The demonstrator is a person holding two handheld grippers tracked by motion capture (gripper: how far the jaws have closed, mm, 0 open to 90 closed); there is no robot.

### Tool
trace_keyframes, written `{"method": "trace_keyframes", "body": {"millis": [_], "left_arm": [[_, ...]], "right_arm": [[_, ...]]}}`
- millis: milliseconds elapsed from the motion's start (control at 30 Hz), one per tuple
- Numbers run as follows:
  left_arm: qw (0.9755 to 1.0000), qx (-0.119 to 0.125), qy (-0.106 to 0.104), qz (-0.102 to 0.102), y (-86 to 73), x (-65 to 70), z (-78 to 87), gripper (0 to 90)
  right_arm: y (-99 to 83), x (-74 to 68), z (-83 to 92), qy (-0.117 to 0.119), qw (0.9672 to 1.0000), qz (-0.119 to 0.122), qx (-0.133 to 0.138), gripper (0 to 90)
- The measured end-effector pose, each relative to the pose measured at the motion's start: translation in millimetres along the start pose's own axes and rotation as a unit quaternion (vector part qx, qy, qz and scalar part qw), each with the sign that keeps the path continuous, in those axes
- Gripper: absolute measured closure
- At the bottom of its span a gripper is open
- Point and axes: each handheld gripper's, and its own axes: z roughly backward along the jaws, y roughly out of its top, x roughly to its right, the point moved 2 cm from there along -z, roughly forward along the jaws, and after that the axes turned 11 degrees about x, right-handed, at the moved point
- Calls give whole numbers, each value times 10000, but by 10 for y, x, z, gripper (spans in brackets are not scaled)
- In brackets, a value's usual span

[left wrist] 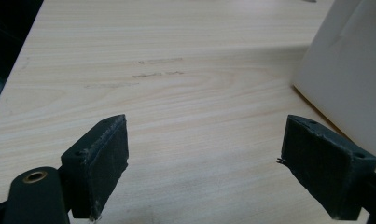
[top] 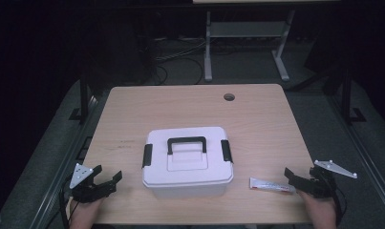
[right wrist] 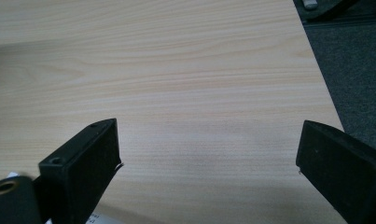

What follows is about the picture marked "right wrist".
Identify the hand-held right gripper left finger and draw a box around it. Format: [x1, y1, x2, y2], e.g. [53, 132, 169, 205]
[38, 118, 122, 224]

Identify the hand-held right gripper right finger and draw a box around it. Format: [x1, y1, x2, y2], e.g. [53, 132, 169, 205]
[295, 119, 376, 224]

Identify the black stand base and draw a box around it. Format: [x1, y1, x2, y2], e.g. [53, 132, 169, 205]
[292, 0, 376, 25]

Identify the small grey object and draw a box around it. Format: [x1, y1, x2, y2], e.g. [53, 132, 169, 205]
[301, 0, 319, 10]

